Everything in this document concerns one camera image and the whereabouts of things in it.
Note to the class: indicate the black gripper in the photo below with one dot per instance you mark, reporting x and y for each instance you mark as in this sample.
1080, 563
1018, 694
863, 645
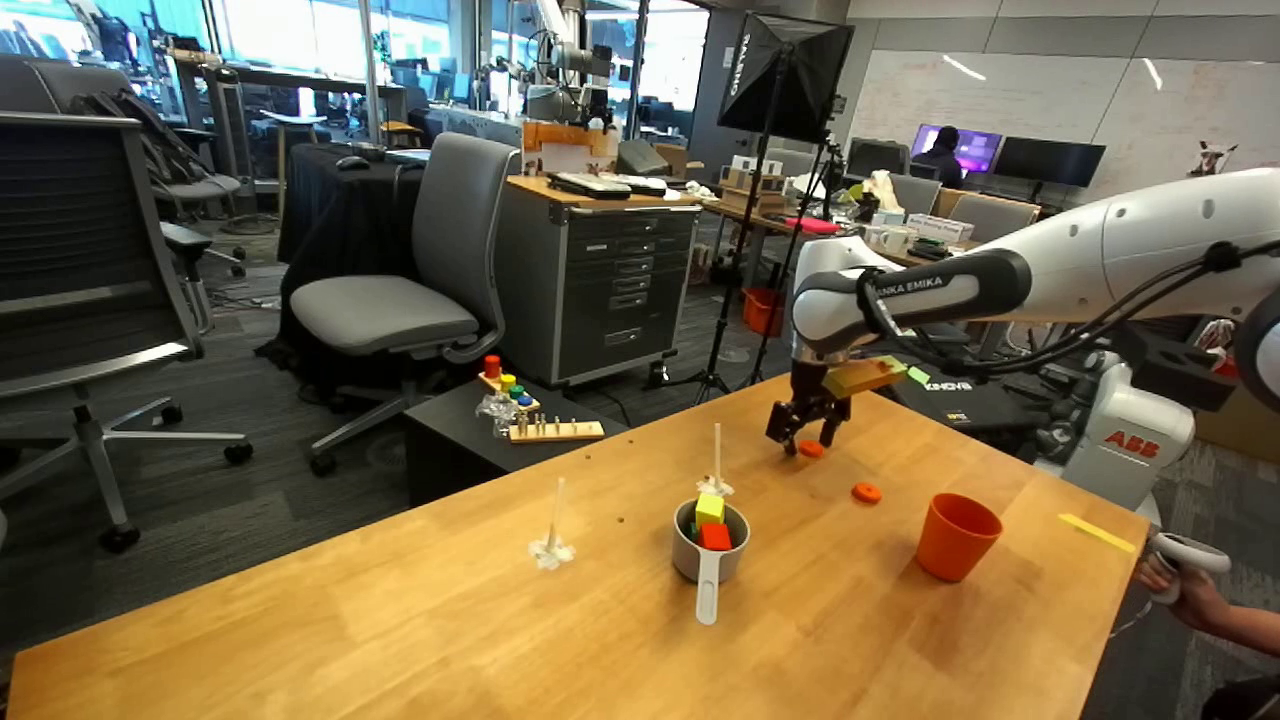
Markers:
811, 385

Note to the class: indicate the orange disc with hole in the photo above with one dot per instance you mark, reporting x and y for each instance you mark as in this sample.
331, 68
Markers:
866, 493
811, 451

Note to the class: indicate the yellow cube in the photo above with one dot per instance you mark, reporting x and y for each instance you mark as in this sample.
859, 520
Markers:
708, 505

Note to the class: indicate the red-orange cube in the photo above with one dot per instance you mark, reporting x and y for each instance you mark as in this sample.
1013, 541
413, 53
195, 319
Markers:
718, 539

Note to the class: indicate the white handheld controller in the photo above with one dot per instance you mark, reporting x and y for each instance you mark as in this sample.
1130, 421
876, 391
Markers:
1188, 548

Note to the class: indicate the person's bare forearm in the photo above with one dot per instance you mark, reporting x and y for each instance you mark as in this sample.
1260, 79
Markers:
1252, 626

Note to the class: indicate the white ABB robot base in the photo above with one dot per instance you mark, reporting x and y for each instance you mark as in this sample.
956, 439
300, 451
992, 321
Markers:
1133, 433

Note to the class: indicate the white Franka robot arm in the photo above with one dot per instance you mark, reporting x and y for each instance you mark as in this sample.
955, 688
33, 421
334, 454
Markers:
1133, 253

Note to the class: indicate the orange plastic cup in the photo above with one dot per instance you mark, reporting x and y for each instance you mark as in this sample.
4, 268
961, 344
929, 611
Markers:
956, 541

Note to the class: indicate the person's bare hand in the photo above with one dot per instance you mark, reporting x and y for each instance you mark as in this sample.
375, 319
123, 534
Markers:
1194, 596

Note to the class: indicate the black work table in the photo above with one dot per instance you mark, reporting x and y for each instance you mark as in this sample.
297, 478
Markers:
985, 404

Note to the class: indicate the grey drawer cabinet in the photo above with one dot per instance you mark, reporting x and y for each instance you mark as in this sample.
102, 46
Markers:
601, 285

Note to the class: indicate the wooden peg board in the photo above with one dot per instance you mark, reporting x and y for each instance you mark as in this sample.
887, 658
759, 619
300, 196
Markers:
555, 429

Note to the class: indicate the seated person dark silhouette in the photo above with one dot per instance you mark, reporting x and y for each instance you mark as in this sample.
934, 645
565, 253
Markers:
945, 154

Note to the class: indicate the colourful stacking toy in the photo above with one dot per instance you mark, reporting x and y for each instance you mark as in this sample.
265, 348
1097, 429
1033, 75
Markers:
507, 385

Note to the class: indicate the yellow tape strip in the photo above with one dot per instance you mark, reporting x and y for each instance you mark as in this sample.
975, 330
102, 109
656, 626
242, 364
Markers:
1097, 534

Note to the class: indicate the purple lit monitor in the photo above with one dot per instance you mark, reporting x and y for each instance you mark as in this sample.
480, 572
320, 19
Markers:
980, 148

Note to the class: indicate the black softbox light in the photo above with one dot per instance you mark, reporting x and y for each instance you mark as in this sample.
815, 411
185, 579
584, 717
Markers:
790, 82

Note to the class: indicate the low black table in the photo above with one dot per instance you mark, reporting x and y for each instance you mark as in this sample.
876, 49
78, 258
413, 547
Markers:
454, 433

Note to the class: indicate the orange box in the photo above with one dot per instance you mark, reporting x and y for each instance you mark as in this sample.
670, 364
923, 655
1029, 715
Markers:
565, 147

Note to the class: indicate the grey office chair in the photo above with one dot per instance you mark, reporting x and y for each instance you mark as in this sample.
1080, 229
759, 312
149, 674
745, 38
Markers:
384, 312

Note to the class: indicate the black draped table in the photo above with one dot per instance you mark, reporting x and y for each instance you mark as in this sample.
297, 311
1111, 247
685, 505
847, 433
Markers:
343, 213

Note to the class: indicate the black mesh office chair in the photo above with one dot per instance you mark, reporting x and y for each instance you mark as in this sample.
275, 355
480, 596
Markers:
83, 265

